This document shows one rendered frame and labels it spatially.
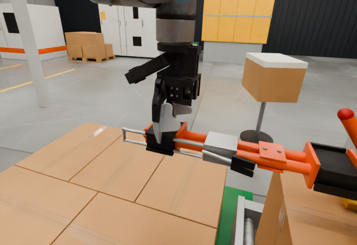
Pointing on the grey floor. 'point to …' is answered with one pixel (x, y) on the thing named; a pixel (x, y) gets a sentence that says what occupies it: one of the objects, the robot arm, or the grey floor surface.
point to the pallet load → (88, 47)
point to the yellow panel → (237, 20)
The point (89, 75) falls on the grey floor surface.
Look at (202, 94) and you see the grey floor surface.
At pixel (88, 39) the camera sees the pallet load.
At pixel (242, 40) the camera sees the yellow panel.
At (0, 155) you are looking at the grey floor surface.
